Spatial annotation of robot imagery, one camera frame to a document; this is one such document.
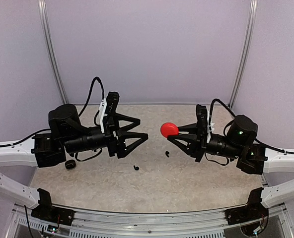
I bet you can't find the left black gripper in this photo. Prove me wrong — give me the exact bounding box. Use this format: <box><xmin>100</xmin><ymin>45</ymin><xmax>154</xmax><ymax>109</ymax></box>
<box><xmin>63</xmin><ymin>113</ymin><xmax>148</xmax><ymax>158</ymax></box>

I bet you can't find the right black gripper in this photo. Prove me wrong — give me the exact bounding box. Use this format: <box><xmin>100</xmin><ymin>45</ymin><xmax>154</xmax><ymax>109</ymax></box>
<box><xmin>168</xmin><ymin>122</ymin><xmax>242</xmax><ymax>162</ymax></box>

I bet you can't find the red earbud charging case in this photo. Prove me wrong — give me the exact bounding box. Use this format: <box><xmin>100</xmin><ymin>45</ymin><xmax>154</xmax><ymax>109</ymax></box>
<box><xmin>160</xmin><ymin>122</ymin><xmax>179</xmax><ymax>138</ymax></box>

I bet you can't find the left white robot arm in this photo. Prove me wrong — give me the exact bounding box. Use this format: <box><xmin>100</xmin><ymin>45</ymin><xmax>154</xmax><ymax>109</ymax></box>
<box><xmin>0</xmin><ymin>104</ymin><xmax>148</xmax><ymax>221</ymax></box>

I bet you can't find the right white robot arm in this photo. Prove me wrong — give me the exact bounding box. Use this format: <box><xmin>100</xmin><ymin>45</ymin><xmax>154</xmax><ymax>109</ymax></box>
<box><xmin>160</xmin><ymin>114</ymin><xmax>294</xmax><ymax>220</ymax></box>

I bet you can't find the small black case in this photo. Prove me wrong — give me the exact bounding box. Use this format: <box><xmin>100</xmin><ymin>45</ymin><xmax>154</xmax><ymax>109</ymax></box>
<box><xmin>65</xmin><ymin>159</ymin><xmax>76</xmax><ymax>170</ymax></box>

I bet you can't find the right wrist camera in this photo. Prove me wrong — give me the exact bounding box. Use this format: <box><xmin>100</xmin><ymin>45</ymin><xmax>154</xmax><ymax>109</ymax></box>
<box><xmin>196</xmin><ymin>104</ymin><xmax>208</xmax><ymax>135</ymax></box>

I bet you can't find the right aluminium frame post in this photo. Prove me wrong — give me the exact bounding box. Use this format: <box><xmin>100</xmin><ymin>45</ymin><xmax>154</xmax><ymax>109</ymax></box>
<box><xmin>228</xmin><ymin>0</ymin><xmax>258</xmax><ymax>109</ymax></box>

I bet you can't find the aluminium frame post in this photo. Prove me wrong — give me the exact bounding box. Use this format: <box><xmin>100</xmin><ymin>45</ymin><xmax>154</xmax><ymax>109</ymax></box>
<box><xmin>37</xmin><ymin>0</ymin><xmax>69</xmax><ymax>104</ymax></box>
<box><xmin>228</xmin><ymin>0</ymin><xmax>258</xmax><ymax>109</ymax></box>

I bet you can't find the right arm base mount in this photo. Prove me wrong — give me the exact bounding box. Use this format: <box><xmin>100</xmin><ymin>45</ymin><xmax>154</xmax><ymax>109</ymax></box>
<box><xmin>224</xmin><ymin>187</ymin><xmax>269</xmax><ymax>225</ymax></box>

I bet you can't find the front aluminium rail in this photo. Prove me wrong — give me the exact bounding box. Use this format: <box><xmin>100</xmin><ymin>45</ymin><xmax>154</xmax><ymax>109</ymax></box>
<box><xmin>11</xmin><ymin>197</ymin><xmax>291</xmax><ymax>238</ymax></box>

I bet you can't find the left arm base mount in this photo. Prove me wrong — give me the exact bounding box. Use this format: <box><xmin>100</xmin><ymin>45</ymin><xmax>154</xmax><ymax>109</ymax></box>
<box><xmin>31</xmin><ymin>188</ymin><xmax>75</xmax><ymax>226</ymax></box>

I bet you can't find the left aluminium frame post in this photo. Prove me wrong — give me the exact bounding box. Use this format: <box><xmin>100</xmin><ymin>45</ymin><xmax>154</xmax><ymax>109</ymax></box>
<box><xmin>37</xmin><ymin>0</ymin><xmax>69</xmax><ymax>104</ymax></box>

